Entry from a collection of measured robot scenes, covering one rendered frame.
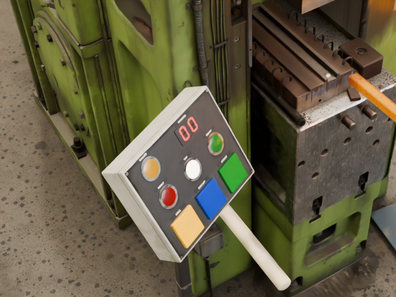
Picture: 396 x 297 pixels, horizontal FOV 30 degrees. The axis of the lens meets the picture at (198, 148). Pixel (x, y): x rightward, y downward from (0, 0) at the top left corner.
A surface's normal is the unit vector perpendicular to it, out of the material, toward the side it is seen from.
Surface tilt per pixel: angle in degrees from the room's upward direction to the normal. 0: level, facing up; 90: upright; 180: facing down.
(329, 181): 90
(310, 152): 90
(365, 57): 0
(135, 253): 0
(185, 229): 60
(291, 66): 0
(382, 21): 90
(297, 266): 89
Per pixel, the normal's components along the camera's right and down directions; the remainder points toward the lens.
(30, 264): -0.06, -0.69
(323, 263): 0.51, 0.60
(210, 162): 0.68, -0.01
